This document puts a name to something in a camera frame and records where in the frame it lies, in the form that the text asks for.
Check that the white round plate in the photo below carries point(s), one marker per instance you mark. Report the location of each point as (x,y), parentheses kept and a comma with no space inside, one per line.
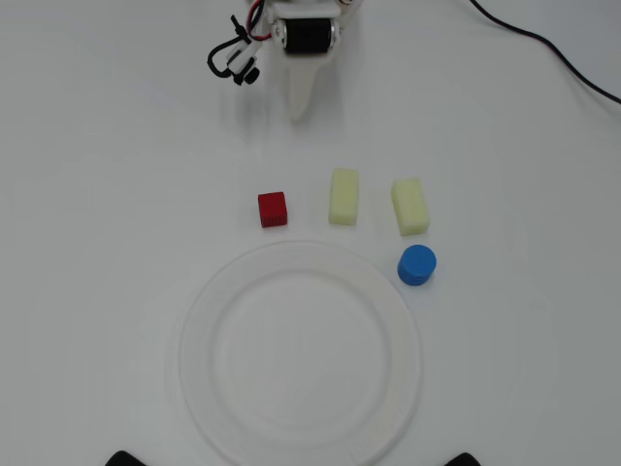
(301,349)

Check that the black stand foot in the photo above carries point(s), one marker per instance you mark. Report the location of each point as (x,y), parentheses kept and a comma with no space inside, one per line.
(123,459)
(467,460)

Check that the red cube block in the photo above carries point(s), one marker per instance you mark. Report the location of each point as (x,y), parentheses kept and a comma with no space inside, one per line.
(272,209)

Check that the pale yellow sponge block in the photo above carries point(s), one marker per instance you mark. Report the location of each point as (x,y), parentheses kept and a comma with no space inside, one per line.
(344,196)
(410,206)

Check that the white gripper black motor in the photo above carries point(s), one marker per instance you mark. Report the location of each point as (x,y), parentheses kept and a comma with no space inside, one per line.
(304,36)

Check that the white wrist camera black lens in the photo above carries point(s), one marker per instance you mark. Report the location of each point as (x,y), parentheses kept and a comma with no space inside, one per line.
(241,57)

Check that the blue ribbed cylinder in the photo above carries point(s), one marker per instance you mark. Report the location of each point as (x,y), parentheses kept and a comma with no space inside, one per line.
(416,265)

